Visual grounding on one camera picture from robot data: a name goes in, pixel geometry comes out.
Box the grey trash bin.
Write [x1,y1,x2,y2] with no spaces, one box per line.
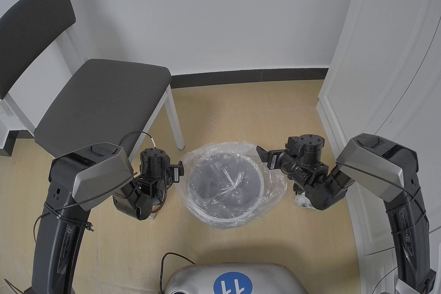
[186,150,266,222]

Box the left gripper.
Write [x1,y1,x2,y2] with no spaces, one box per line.
[158,161,185,188]

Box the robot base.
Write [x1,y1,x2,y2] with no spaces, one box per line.
[166,263,309,294]

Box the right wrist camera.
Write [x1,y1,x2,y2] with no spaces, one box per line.
[287,136,303,158]

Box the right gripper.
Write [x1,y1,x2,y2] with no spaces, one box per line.
[256,145,297,173]

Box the white door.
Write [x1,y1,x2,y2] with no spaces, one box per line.
[317,0,441,294]

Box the clear plastic bag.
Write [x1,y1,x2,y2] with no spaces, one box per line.
[178,143,288,230]

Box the grey chair with white legs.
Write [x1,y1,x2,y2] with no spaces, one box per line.
[0,0,185,219]

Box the white printed wrapper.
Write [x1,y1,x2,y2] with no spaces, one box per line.
[294,192,319,211]

